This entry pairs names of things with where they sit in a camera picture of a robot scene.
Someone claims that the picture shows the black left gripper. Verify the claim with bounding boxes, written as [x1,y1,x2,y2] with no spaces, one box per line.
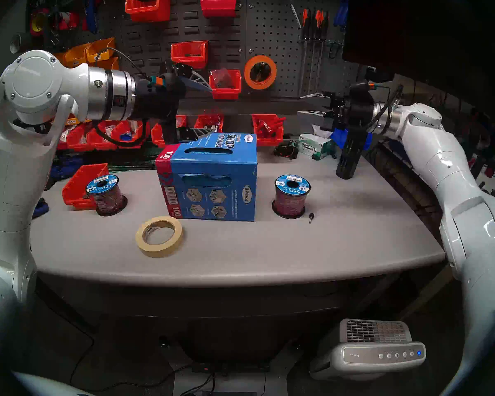
[134,63,216,144]

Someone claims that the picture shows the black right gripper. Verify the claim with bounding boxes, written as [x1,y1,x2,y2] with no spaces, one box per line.
[297,92,376,132]

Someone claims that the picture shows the blue shop towel box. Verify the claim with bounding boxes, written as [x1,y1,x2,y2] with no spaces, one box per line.
[155,132,258,222]

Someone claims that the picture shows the red bin with plastic bag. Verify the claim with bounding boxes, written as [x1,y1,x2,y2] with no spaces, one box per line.
[209,69,242,100]

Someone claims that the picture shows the clear plastic bag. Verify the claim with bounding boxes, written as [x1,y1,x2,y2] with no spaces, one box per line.
[212,68,233,88]

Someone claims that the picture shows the blue plastic bin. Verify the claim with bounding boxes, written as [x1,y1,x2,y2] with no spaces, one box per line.
[330,127,373,151]

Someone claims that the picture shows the Kimtech tissue box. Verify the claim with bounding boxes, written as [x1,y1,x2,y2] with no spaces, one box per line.
[298,125,337,160]

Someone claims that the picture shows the black circuit board device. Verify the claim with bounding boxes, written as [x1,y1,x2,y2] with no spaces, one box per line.
[273,141,301,158]

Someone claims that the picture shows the red bin with red tools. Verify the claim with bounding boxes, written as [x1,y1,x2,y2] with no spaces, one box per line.
[252,114,286,147]

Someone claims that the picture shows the orange tape roll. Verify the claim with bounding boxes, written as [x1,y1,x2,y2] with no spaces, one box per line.
[244,55,278,90]

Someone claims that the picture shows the black cylindrical bottle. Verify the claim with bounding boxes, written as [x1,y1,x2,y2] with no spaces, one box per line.
[335,127,365,180]

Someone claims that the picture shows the green cutting mat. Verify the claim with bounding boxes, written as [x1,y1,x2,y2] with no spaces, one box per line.
[107,146,161,171]

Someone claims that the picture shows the dark grey pegboard panel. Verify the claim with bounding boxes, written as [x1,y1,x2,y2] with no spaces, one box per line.
[29,0,368,107]

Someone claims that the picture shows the orange black screwdriver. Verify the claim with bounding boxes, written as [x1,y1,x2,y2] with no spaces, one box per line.
[311,9,325,90]
[299,8,312,97]

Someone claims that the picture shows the dark red plastic bin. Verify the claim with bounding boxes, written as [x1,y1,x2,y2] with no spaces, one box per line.
[200,0,237,18]

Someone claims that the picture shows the yellow bin labelled M3X6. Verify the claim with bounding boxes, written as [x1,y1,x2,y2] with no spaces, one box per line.
[86,38,116,63]

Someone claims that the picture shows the black monitor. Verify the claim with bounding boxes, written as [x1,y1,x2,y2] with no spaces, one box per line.
[342,0,495,123]

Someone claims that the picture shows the blue hand tool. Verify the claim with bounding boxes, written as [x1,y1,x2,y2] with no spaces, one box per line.
[86,0,99,33]

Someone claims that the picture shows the beige masking tape roll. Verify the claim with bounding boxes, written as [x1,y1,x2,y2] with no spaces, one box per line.
[135,216,184,258]

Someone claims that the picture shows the red yellow tape roll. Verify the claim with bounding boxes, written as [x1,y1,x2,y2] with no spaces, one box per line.
[29,8,49,38]

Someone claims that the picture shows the blue clamp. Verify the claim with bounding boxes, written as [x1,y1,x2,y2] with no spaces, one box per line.
[32,197,50,219]

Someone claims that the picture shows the white air purifier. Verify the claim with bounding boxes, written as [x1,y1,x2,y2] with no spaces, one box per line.
[309,319,427,381]

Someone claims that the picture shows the black power strip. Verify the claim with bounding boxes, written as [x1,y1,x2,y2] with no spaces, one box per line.
[191,360,271,375]

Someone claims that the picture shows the red bin with wires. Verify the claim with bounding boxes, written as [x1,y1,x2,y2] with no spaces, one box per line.
[195,114,224,134]

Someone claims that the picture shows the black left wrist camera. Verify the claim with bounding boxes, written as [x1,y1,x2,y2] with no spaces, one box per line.
[148,73,187,101]

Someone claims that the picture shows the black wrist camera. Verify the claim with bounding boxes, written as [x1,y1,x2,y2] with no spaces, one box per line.
[350,82,375,108]
[148,73,187,101]

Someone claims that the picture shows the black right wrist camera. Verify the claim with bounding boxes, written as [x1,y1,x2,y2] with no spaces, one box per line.
[350,82,375,108]

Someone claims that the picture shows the blue handled pliers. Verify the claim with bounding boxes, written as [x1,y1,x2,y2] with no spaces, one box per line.
[333,0,350,32]

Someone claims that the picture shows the red wire spool labelled 18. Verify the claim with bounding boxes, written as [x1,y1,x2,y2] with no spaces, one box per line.
[271,174,312,219]

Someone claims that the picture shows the red wire spool labelled 20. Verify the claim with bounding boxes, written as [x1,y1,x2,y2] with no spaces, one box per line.
[85,174,128,217]

